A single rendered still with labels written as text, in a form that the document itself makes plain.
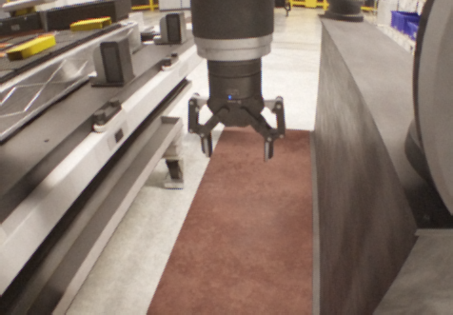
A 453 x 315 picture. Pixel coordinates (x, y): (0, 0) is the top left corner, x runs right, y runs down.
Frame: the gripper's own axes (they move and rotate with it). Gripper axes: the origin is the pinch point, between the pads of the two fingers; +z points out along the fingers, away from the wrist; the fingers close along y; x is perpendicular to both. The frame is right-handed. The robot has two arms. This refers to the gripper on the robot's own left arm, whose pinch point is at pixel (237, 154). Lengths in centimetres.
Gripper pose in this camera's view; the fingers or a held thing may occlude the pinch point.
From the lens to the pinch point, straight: 48.6
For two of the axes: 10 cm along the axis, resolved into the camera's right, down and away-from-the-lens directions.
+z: 0.3, 8.4, 5.4
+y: 9.9, 0.7, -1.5
